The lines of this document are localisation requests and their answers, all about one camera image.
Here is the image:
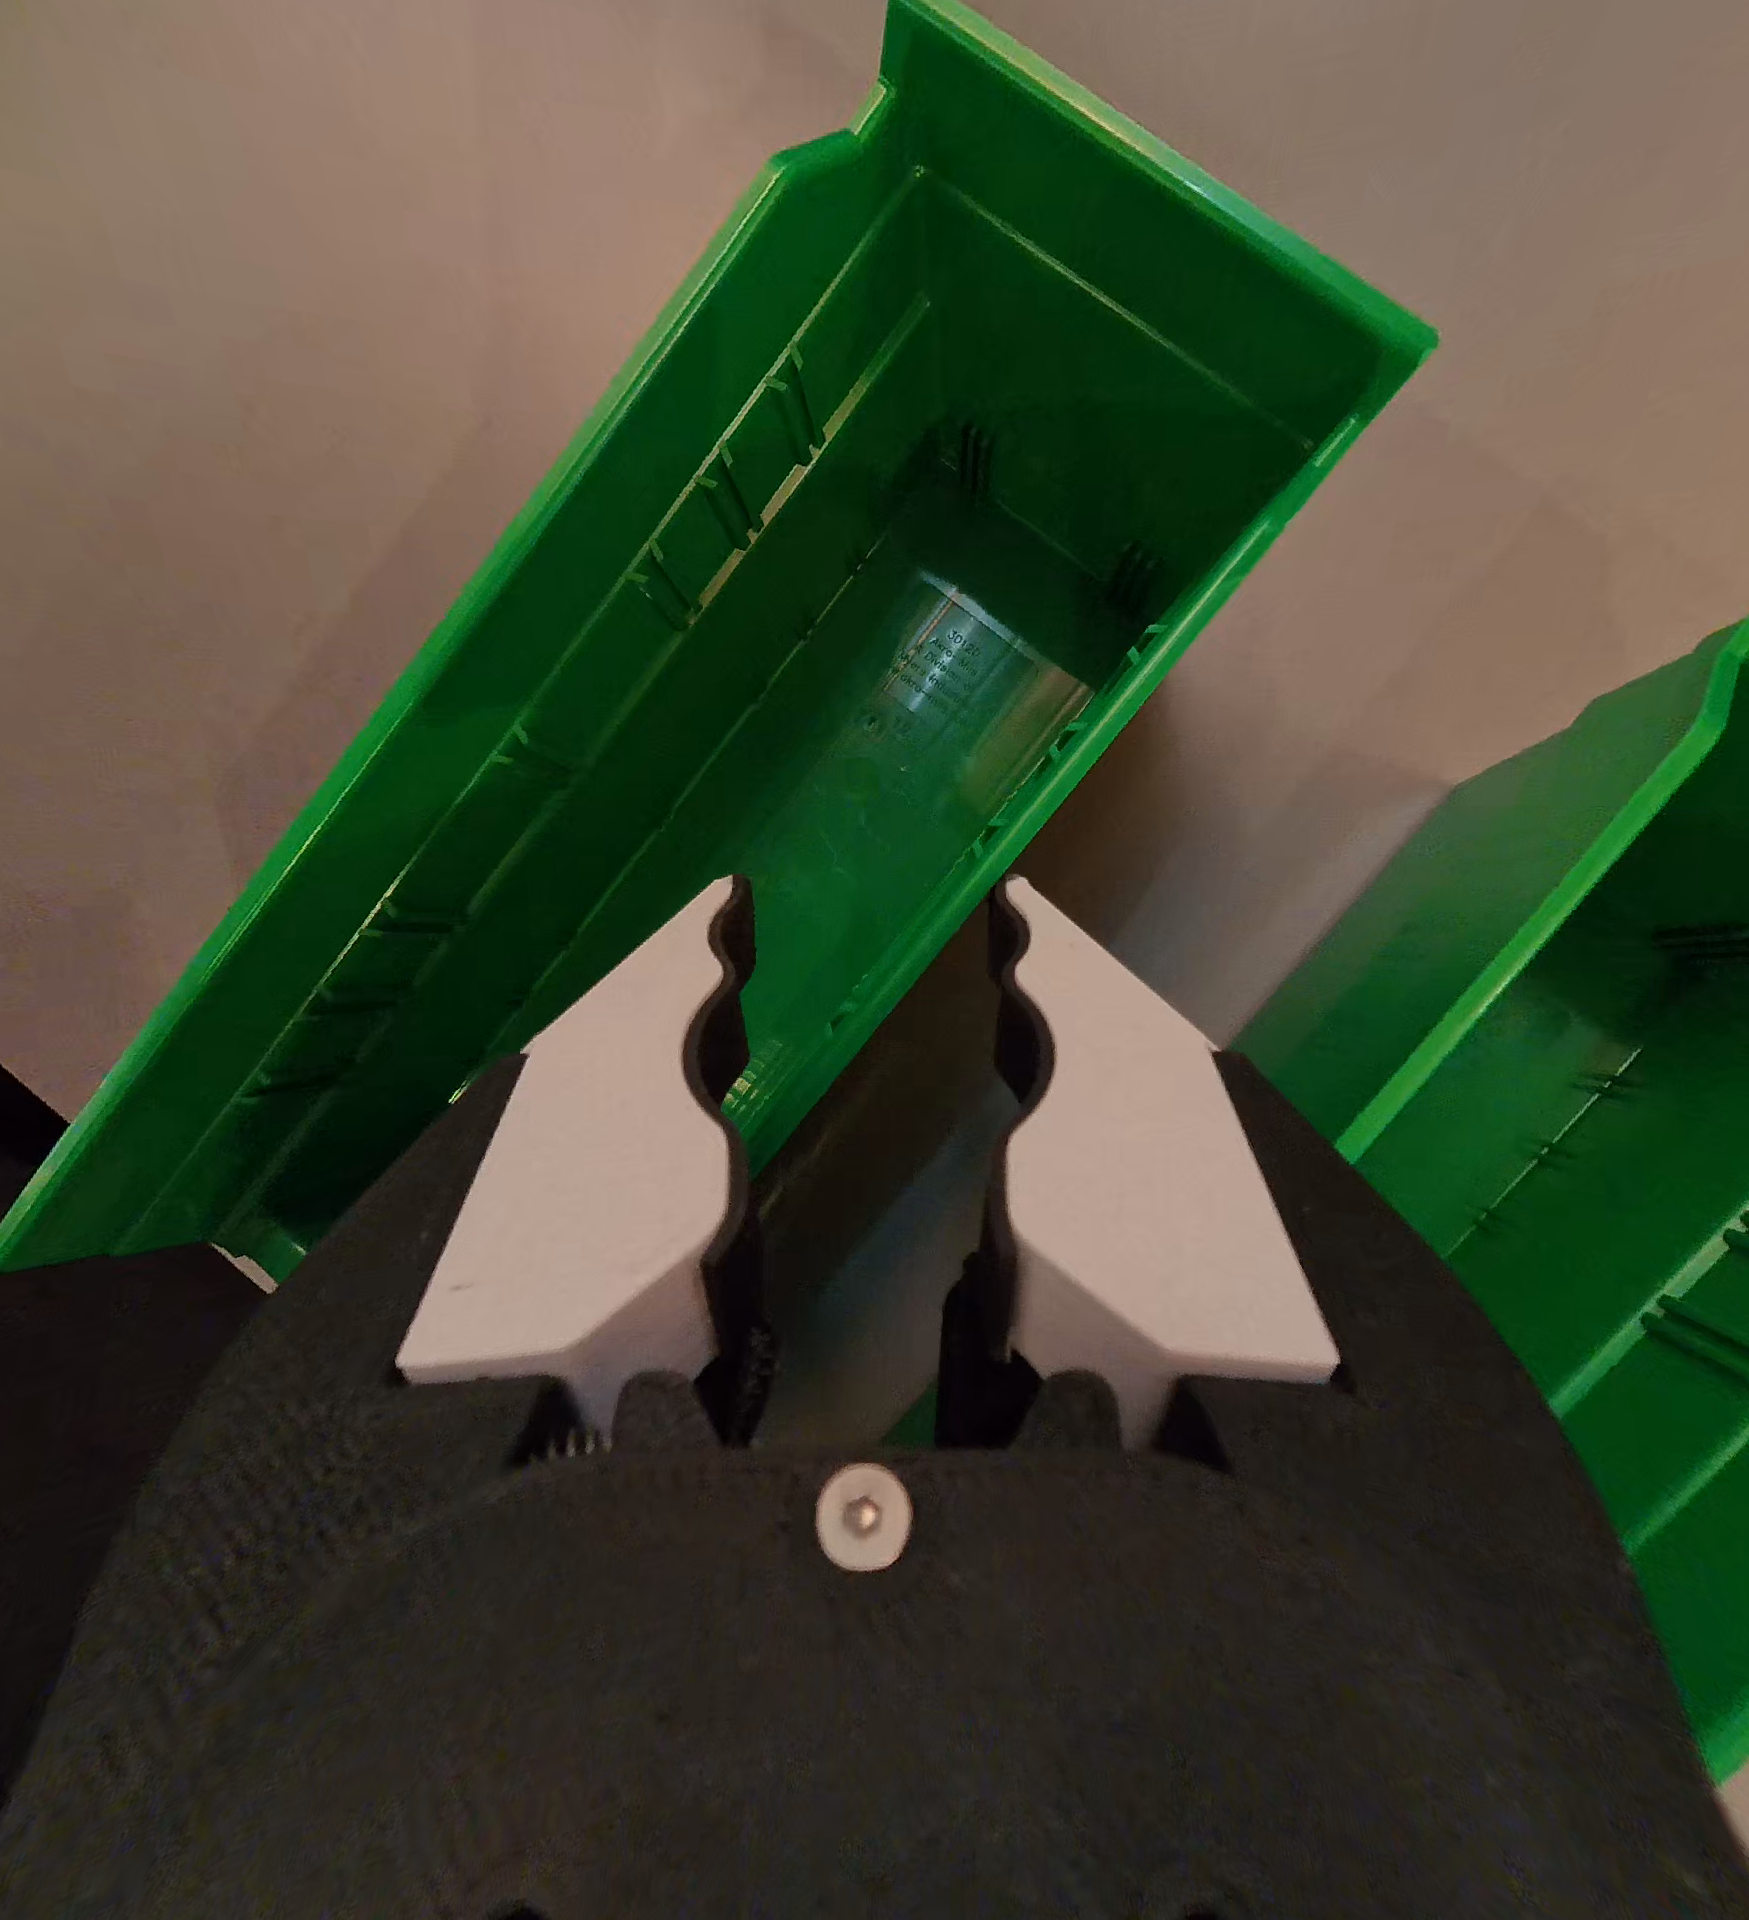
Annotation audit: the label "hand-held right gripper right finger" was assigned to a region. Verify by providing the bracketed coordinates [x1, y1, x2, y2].
[971, 874, 1342, 1442]

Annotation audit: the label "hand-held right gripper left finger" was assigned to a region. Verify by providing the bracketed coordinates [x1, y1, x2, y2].
[396, 874, 764, 1419]

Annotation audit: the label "green plastic bin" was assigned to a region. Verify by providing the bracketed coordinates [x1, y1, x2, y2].
[1231, 552, 1749, 1787]
[0, 0, 1441, 1448]

